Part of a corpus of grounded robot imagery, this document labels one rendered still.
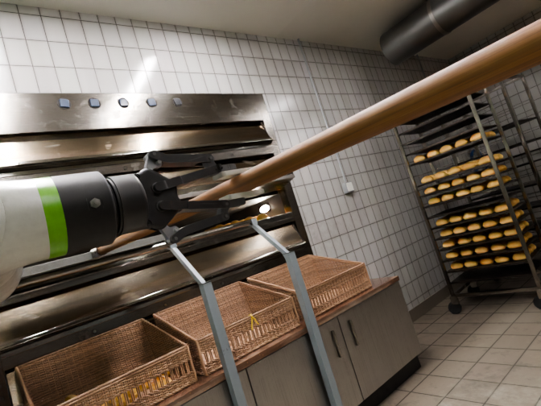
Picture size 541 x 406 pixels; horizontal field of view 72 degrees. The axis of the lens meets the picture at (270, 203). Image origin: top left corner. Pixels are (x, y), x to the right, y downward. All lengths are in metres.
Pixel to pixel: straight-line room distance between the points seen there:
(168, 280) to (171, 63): 1.38
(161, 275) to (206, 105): 1.16
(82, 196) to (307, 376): 1.64
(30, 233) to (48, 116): 1.83
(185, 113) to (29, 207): 2.11
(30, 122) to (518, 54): 2.11
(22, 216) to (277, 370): 1.53
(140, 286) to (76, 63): 1.27
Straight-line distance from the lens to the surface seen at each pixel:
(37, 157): 2.15
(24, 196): 0.46
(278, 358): 1.85
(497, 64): 0.35
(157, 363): 1.63
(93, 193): 0.46
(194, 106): 2.57
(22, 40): 2.46
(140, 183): 0.49
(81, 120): 2.28
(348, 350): 2.15
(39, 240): 0.45
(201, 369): 1.75
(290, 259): 1.85
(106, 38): 2.59
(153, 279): 2.14
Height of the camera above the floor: 1.05
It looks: 5 degrees up
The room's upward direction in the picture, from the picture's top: 17 degrees counter-clockwise
